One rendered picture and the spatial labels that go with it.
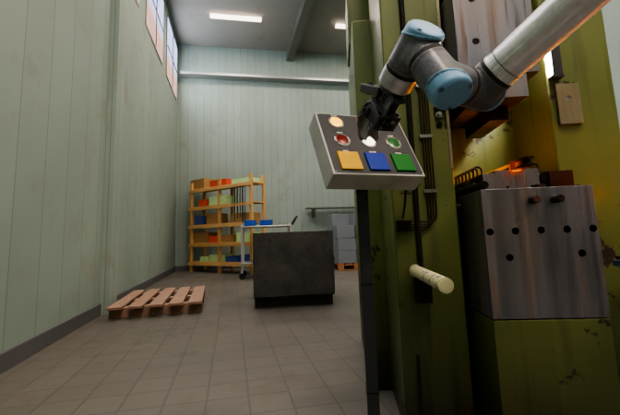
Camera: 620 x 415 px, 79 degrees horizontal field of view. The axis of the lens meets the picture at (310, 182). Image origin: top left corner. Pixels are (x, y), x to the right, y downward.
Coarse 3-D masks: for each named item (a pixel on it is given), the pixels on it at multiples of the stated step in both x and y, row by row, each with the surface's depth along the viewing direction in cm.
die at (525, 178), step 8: (536, 168) 140; (480, 176) 143; (488, 176) 141; (496, 176) 140; (504, 176) 140; (512, 176) 140; (520, 176) 140; (528, 176) 140; (536, 176) 139; (464, 184) 162; (496, 184) 140; (504, 184) 140; (512, 184) 140; (520, 184) 139; (528, 184) 139
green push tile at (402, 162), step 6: (390, 156) 128; (396, 156) 128; (402, 156) 129; (408, 156) 130; (396, 162) 126; (402, 162) 127; (408, 162) 128; (396, 168) 125; (402, 168) 125; (408, 168) 126; (414, 168) 127
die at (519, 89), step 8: (520, 80) 145; (512, 88) 144; (520, 88) 144; (512, 96) 144; (520, 96) 144; (528, 96) 144; (504, 104) 153; (512, 104) 153; (448, 112) 179; (456, 112) 168; (464, 112) 160; (472, 112) 161; (480, 112) 161; (456, 120) 172; (464, 120) 172
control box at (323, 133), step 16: (320, 128) 127; (336, 128) 130; (352, 128) 132; (400, 128) 140; (320, 144) 126; (336, 144) 125; (352, 144) 127; (384, 144) 132; (400, 144) 134; (320, 160) 126; (336, 160) 120; (416, 160) 131; (336, 176) 117; (352, 176) 119; (368, 176) 121; (384, 176) 123; (400, 176) 125; (416, 176) 127
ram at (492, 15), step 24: (456, 0) 151; (480, 0) 150; (504, 0) 149; (528, 0) 149; (456, 24) 150; (480, 24) 149; (504, 24) 148; (456, 48) 149; (480, 48) 148; (528, 72) 145
